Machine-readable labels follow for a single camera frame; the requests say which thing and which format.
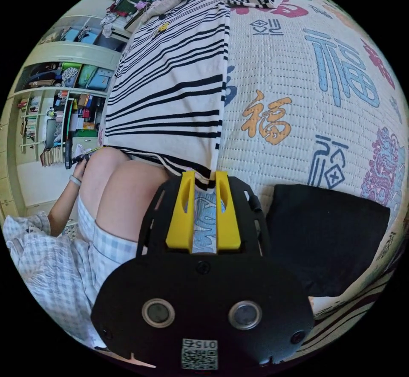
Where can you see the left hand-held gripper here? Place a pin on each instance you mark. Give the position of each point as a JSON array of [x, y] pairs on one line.
[[80, 158]]

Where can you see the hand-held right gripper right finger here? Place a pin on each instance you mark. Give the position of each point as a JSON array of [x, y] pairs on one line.
[[228, 220]]

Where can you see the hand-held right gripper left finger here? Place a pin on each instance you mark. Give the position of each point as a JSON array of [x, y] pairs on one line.
[[180, 214]]

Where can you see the black and white striped shirt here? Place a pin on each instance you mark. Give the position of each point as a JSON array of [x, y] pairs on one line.
[[166, 95]]

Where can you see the person's left forearm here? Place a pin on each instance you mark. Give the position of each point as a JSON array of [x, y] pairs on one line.
[[62, 207]]

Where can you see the person's left hand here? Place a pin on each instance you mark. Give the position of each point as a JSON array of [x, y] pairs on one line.
[[80, 168]]

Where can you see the person's body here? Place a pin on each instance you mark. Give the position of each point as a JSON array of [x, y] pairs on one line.
[[121, 194]]

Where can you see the black cushion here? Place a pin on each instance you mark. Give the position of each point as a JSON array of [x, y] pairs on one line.
[[326, 236]]

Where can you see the pale green shelf cupboard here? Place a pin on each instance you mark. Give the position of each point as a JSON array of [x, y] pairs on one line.
[[38, 54]]

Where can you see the bed with printed quilt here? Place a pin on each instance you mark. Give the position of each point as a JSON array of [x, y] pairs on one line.
[[287, 63]]

